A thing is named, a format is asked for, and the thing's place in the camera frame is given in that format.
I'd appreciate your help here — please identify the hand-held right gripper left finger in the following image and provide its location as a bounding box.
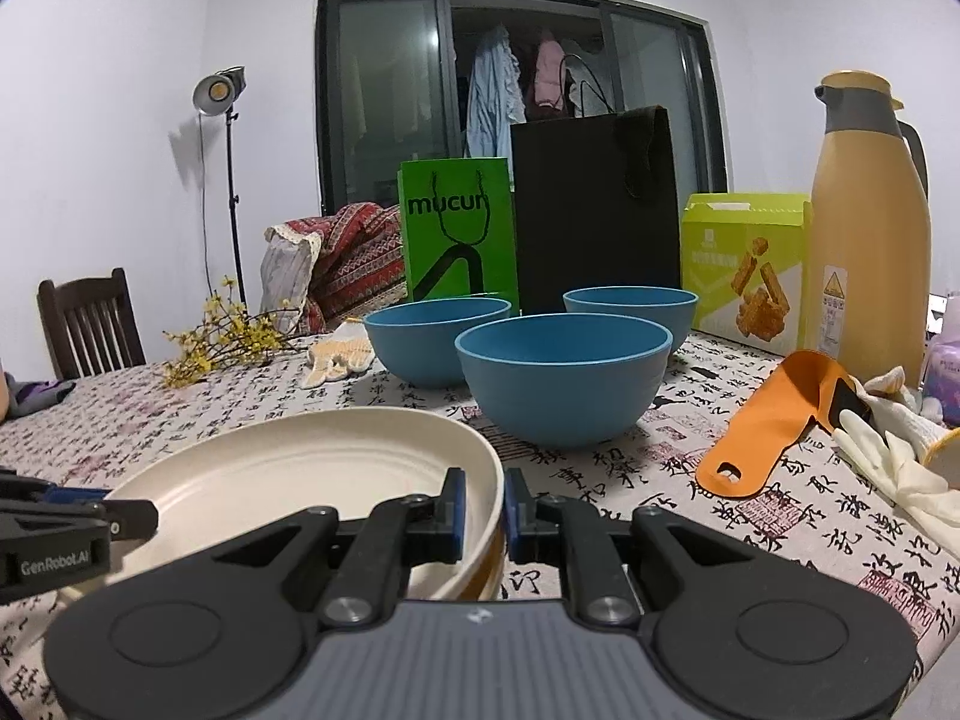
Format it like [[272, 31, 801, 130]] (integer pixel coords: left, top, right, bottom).
[[214, 467, 470, 629]]

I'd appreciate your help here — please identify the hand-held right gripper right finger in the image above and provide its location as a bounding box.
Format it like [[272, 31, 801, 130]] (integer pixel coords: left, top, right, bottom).
[[504, 469, 758, 629]]

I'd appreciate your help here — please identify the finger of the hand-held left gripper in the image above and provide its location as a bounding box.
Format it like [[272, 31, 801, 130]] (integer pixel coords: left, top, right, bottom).
[[99, 499, 160, 547], [0, 469, 110, 517]]

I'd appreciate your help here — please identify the blue bowl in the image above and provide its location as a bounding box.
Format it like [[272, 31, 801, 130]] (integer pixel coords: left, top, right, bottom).
[[564, 286, 700, 361], [455, 313, 673, 448], [364, 298, 513, 389]]

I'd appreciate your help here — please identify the grey purple fabric pouch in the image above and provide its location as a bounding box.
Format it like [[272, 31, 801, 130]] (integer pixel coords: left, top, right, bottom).
[[0, 379, 76, 421]]

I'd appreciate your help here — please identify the dark wooden chair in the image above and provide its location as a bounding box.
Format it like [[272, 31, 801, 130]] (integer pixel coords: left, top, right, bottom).
[[37, 268, 147, 381]]

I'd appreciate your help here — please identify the cream knitted work glove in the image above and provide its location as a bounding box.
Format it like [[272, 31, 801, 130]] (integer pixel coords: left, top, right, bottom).
[[300, 321, 374, 389]]

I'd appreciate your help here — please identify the yellow flower branch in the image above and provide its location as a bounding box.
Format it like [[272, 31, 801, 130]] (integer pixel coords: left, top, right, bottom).
[[161, 277, 301, 389]]

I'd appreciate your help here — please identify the orange plastic scoop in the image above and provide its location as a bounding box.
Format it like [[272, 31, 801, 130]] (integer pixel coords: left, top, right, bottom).
[[696, 350, 857, 497]]

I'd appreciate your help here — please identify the green paper bag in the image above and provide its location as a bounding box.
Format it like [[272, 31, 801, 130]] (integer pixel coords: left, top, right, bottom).
[[397, 157, 520, 317]]

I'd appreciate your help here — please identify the red patterned blanket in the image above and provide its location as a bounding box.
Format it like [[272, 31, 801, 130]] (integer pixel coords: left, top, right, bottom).
[[304, 202, 410, 312]]

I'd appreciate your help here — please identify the grey lace-trimmed cushion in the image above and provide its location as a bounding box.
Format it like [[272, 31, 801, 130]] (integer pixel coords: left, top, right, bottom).
[[262, 225, 323, 335]]

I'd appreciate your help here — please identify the yellow-green snack box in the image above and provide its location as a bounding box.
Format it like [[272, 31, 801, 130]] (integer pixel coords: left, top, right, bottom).
[[681, 193, 815, 359]]

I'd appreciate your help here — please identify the black paper bag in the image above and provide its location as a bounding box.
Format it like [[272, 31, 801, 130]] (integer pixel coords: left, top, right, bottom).
[[510, 54, 682, 316]]

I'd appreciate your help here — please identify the white rubber glove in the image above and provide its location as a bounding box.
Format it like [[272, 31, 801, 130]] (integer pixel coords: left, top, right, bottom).
[[831, 409, 960, 537]]

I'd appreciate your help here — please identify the white knitted glove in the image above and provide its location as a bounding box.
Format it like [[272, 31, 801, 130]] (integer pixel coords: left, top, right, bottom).
[[855, 366, 960, 466]]

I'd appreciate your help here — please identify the light blue hanging shirt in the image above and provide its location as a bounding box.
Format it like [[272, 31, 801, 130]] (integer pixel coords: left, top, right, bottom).
[[465, 26, 526, 158]]

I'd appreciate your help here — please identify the white hanging garment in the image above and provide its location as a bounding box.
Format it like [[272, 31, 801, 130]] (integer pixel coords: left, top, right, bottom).
[[561, 37, 605, 119]]

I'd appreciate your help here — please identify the dark sliding glass door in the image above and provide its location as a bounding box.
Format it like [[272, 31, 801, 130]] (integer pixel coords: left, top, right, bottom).
[[315, 0, 732, 215]]

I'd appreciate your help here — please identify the studio light on stand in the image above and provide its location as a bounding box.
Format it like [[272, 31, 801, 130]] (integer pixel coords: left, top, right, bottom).
[[193, 66, 248, 301]]

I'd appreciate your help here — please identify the pink hanging garment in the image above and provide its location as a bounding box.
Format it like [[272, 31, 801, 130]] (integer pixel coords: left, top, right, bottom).
[[529, 34, 568, 110]]

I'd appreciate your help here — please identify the yellow thermos jug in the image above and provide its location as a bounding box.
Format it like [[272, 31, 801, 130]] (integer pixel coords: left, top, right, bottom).
[[810, 71, 931, 385]]

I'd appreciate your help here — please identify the pale purple packet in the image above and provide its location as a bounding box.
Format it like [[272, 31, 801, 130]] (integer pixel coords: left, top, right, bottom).
[[921, 292, 960, 427]]

